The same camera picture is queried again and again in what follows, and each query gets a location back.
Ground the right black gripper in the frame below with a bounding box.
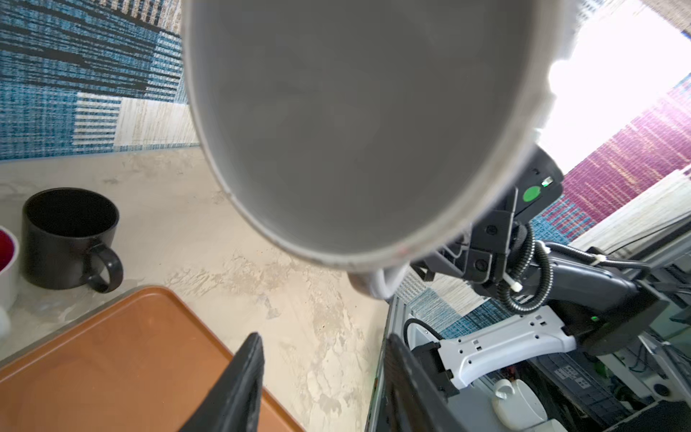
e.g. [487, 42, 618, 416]
[410, 187, 521, 284]

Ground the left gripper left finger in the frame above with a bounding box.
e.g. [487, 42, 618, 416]
[179, 332, 265, 432]

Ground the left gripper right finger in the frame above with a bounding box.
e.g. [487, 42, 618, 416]
[383, 334, 464, 432]

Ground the brown plastic tray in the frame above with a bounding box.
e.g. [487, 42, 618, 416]
[0, 285, 306, 432]

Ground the grey mug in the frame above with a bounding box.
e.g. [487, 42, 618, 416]
[182, 1, 578, 300]

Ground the black mug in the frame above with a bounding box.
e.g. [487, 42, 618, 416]
[20, 187, 124, 293]

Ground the white mug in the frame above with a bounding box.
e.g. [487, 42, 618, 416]
[0, 227, 20, 338]

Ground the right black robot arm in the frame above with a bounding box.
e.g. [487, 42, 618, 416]
[402, 149, 668, 396]

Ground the white cup outside cell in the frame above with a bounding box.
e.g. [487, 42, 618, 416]
[492, 379, 548, 431]

